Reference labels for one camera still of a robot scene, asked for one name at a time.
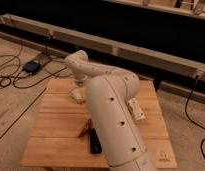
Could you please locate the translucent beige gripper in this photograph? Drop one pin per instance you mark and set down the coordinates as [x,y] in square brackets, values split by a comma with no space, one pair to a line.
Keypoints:
[80,82]

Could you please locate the white sponge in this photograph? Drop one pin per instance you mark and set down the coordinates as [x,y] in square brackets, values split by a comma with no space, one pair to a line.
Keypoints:
[77,95]

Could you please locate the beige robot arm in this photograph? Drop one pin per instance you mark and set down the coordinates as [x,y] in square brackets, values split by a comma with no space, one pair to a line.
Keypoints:
[107,94]

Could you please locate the blue power adapter box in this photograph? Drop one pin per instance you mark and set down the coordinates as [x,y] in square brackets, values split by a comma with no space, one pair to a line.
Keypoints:
[31,67]

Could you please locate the small white plastic bottle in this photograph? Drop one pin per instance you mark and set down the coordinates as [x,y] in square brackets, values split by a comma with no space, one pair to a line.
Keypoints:
[135,109]

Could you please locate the black rectangular remote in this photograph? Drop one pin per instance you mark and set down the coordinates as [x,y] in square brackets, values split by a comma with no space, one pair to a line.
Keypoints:
[95,146]

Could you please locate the long wooden beam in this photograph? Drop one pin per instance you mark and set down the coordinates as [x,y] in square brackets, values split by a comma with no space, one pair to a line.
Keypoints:
[145,56]

